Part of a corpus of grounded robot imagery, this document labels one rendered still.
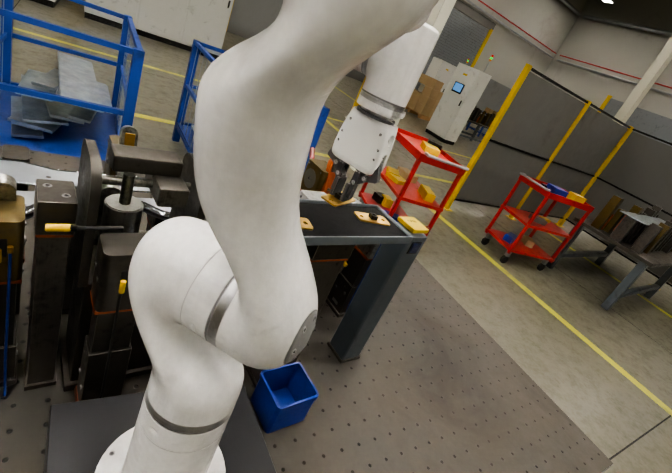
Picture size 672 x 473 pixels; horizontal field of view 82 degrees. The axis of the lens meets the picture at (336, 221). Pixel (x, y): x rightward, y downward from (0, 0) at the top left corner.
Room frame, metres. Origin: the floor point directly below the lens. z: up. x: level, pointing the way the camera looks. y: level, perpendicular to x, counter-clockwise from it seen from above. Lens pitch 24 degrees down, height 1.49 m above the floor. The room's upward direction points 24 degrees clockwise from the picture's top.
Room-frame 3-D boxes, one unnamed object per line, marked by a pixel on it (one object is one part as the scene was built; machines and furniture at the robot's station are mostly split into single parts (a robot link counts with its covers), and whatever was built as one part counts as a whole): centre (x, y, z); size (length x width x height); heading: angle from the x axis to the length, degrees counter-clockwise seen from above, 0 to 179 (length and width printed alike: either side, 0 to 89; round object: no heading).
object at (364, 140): (0.72, 0.01, 1.34); 0.10 x 0.07 x 0.11; 66
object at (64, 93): (2.49, 2.13, 0.48); 1.20 x 0.80 x 0.95; 39
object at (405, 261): (0.91, -0.18, 0.92); 0.08 x 0.08 x 0.44; 45
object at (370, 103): (0.72, 0.01, 1.40); 0.09 x 0.08 x 0.03; 66
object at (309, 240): (0.73, 0.00, 1.16); 0.37 x 0.14 x 0.02; 135
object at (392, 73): (0.72, 0.02, 1.48); 0.09 x 0.08 x 0.13; 77
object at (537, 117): (6.29, -2.58, 1.00); 3.44 x 0.14 x 2.00; 130
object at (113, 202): (0.58, 0.33, 0.95); 0.18 x 0.13 x 0.49; 135
